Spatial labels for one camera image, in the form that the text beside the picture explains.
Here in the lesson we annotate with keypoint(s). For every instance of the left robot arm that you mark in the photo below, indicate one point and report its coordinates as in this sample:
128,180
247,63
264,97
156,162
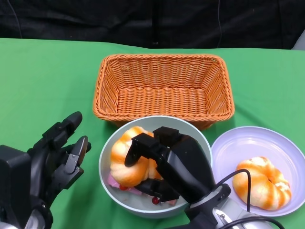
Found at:
35,219

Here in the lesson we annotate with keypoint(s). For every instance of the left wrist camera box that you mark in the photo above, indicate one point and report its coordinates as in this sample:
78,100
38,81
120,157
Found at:
14,167

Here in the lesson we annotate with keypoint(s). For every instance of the pale green bowl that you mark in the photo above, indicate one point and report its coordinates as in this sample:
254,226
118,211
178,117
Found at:
106,162

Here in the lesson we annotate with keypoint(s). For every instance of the black backdrop curtain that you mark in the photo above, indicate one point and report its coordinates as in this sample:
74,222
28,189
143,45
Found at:
95,19

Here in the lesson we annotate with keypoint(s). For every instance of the green tablecloth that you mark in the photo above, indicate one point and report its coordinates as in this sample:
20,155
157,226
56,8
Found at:
47,83

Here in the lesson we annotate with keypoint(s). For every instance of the coral layered cake slice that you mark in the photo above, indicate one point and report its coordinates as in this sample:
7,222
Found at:
155,200

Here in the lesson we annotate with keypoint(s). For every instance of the lavender round plate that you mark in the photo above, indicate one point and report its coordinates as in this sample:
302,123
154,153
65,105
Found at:
238,143

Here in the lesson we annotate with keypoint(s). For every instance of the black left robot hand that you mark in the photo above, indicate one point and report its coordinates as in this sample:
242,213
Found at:
54,167

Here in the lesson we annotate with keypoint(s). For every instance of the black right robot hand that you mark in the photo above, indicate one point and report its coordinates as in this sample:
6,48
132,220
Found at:
188,167

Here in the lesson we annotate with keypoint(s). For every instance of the pink cake slice with cherry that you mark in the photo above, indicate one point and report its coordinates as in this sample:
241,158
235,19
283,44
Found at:
113,182

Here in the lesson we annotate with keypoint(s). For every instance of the orange wicker basket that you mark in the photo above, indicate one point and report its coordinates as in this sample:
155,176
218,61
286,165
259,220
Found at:
162,95

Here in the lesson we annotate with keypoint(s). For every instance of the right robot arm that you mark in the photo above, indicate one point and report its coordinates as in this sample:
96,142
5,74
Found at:
214,214

